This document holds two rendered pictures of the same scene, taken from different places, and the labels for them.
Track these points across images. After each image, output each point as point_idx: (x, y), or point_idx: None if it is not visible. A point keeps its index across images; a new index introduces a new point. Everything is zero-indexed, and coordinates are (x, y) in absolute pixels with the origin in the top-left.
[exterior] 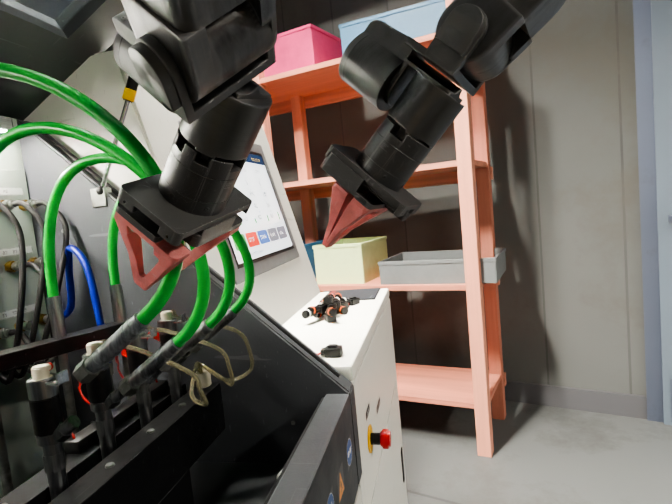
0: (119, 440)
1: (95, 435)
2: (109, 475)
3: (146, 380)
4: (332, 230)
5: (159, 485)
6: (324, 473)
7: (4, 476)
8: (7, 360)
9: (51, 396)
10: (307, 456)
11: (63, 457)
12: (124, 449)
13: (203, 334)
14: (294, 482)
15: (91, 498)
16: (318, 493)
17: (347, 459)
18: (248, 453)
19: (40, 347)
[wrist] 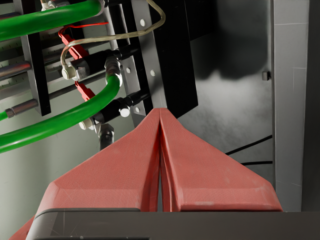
0: (130, 25)
1: (120, 43)
2: (161, 84)
3: (119, 65)
4: (158, 180)
5: (180, 28)
6: (316, 6)
7: (102, 44)
8: (36, 58)
9: (104, 121)
10: (290, 9)
11: (135, 99)
12: (146, 51)
13: (102, 12)
14: (289, 57)
15: (168, 103)
16: (316, 35)
17: None
18: None
19: (30, 38)
